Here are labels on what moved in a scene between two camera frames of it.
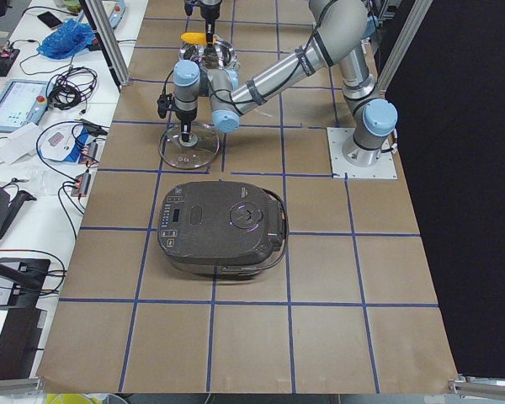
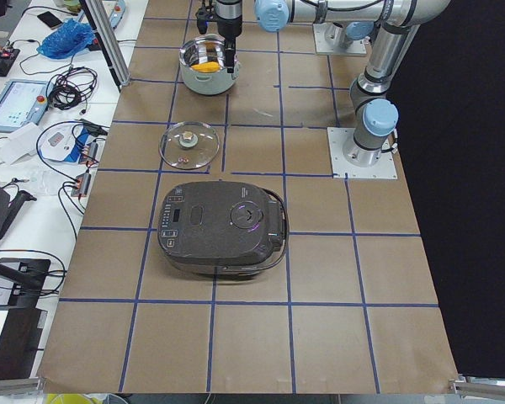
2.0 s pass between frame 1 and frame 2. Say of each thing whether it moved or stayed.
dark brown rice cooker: stayed
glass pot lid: stayed
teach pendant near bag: stayed
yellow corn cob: moved
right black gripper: moved
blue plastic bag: stayed
